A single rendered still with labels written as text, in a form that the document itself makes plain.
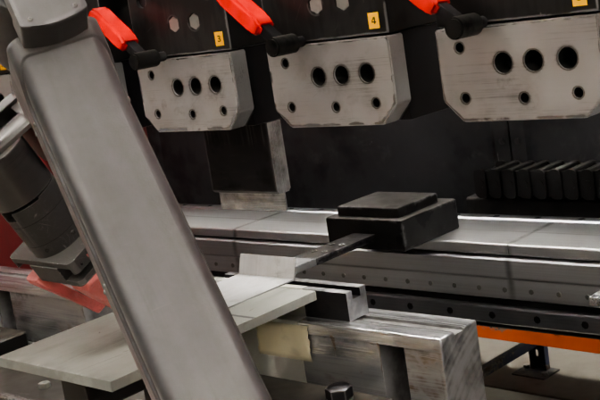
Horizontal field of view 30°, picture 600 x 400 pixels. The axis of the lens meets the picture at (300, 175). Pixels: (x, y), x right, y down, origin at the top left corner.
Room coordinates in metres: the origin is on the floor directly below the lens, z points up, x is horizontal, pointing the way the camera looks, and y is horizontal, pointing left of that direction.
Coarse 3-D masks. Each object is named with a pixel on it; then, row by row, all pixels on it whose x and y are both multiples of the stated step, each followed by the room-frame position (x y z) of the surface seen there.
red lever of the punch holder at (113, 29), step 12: (96, 12) 1.20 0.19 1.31; (108, 12) 1.20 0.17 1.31; (108, 24) 1.19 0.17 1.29; (120, 24) 1.19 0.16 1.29; (108, 36) 1.18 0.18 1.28; (120, 36) 1.17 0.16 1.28; (132, 36) 1.18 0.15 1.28; (120, 48) 1.17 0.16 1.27; (132, 48) 1.17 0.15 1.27; (132, 60) 1.15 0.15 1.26; (144, 60) 1.15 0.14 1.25; (156, 60) 1.16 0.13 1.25
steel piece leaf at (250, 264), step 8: (240, 256) 1.22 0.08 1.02; (248, 256) 1.21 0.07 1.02; (256, 256) 1.20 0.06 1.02; (264, 256) 1.19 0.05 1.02; (272, 256) 1.18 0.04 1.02; (280, 256) 1.17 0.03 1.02; (240, 264) 1.21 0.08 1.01; (248, 264) 1.20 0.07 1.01; (256, 264) 1.20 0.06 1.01; (264, 264) 1.19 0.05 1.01; (272, 264) 1.18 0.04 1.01; (280, 264) 1.17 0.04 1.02; (288, 264) 1.16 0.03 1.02; (240, 272) 1.21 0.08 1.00; (248, 272) 1.20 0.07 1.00; (256, 272) 1.19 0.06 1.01; (264, 272) 1.18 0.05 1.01; (272, 272) 1.18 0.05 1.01; (280, 272) 1.17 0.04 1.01; (288, 272) 1.16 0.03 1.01
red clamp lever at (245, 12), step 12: (228, 0) 1.05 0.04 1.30; (240, 0) 1.05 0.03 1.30; (240, 12) 1.04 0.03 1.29; (252, 12) 1.04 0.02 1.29; (264, 12) 1.04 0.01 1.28; (252, 24) 1.03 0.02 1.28; (264, 24) 1.03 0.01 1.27; (264, 36) 1.03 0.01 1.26; (276, 36) 1.02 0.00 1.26; (288, 36) 1.02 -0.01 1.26; (276, 48) 1.01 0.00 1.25; (288, 48) 1.02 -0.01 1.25
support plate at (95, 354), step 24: (288, 288) 1.12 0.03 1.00; (240, 312) 1.06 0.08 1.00; (264, 312) 1.05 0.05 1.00; (72, 336) 1.07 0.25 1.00; (96, 336) 1.06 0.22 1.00; (120, 336) 1.05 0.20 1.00; (0, 360) 1.04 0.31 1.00; (24, 360) 1.02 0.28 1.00; (48, 360) 1.00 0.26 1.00; (72, 360) 0.99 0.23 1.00; (96, 360) 0.98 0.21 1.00; (120, 360) 0.97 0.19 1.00; (96, 384) 0.93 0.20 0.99; (120, 384) 0.92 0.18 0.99
